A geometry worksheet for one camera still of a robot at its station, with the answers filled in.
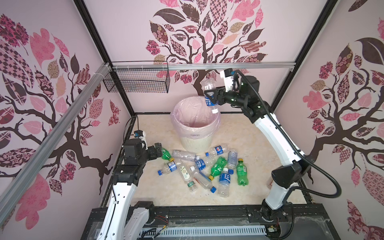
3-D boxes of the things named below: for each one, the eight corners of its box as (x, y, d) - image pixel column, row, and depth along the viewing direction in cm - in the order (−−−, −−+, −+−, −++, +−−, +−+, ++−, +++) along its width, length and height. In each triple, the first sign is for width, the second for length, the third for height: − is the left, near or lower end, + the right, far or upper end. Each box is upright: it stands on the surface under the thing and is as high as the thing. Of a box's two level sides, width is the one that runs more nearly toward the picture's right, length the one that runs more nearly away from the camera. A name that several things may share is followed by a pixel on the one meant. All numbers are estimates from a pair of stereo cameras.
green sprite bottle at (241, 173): (237, 185, 85) (239, 182, 81) (233, 162, 94) (235, 158, 90) (247, 185, 85) (250, 182, 81) (242, 161, 94) (244, 158, 90)
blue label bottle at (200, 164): (198, 172, 90) (198, 168, 85) (194, 165, 93) (194, 161, 88) (205, 169, 91) (206, 165, 87) (201, 162, 94) (201, 157, 90)
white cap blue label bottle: (216, 195, 81) (218, 193, 77) (219, 170, 91) (220, 166, 87) (227, 198, 81) (229, 195, 76) (229, 172, 90) (231, 168, 86)
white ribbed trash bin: (183, 153, 99) (180, 137, 84) (183, 150, 100) (181, 134, 86) (209, 157, 97) (211, 141, 82) (209, 154, 98) (212, 138, 84)
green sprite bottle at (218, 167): (206, 176, 87) (206, 174, 84) (220, 158, 95) (221, 155, 92) (213, 182, 85) (214, 180, 82) (227, 163, 92) (228, 160, 90)
